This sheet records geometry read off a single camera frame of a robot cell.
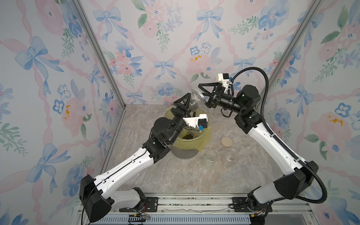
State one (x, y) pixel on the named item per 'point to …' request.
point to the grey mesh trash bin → (183, 153)
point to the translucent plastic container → (228, 157)
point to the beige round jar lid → (226, 141)
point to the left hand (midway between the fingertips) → (187, 97)
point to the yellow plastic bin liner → (189, 138)
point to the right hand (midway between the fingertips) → (198, 91)
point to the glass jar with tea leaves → (211, 155)
